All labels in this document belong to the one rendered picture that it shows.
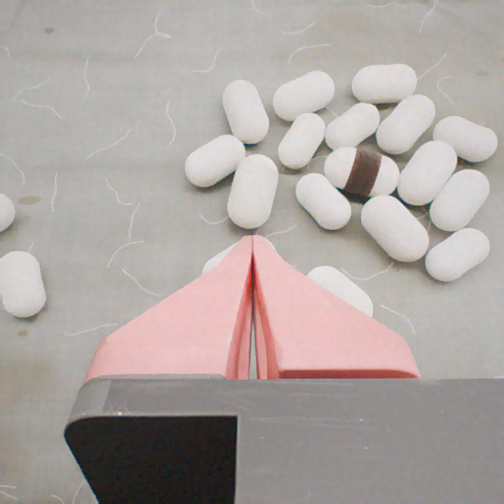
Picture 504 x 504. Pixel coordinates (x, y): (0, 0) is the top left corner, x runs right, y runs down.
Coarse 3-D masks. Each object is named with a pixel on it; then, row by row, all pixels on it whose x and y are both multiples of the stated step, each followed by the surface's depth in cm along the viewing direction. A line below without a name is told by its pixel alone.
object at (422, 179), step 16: (432, 144) 20; (448, 144) 20; (416, 160) 20; (432, 160) 19; (448, 160) 19; (400, 176) 20; (416, 176) 19; (432, 176) 19; (448, 176) 20; (400, 192) 20; (416, 192) 19; (432, 192) 19
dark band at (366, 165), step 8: (360, 152) 19; (368, 152) 19; (360, 160) 19; (368, 160) 19; (376, 160) 19; (352, 168) 19; (360, 168) 19; (368, 168) 19; (376, 168) 19; (352, 176) 19; (360, 176) 19; (368, 176) 19; (376, 176) 19; (352, 184) 20; (360, 184) 19; (368, 184) 19; (352, 192) 20; (360, 192) 20; (368, 192) 20
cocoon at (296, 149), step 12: (300, 120) 20; (312, 120) 20; (288, 132) 20; (300, 132) 20; (312, 132) 20; (324, 132) 21; (288, 144) 20; (300, 144) 20; (312, 144) 20; (288, 156) 20; (300, 156) 20
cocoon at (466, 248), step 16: (448, 240) 19; (464, 240) 19; (480, 240) 18; (432, 256) 19; (448, 256) 18; (464, 256) 18; (480, 256) 19; (432, 272) 19; (448, 272) 18; (464, 272) 19
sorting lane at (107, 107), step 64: (0, 0) 24; (64, 0) 24; (128, 0) 24; (192, 0) 24; (256, 0) 24; (320, 0) 24; (384, 0) 24; (448, 0) 24; (0, 64) 23; (64, 64) 23; (128, 64) 23; (192, 64) 23; (256, 64) 23; (320, 64) 23; (384, 64) 23; (448, 64) 23; (0, 128) 22; (64, 128) 22; (128, 128) 22; (192, 128) 22; (0, 192) 21; (64, 192) 21; (128, 192) 21; (192, 192) 21; (0, 256) 20; (64, 256) 20; (128, 256) 20; (192, 256) 20; (320, 256) 20; (384, 256) 20; (0, 320) 20; (64, 320) 20; (128, 320) 20; (384, 320) 19; (448, 320) 19; (0, 384) 19; (64, 384) 19; (0, 448) 18; (64, 448) 18
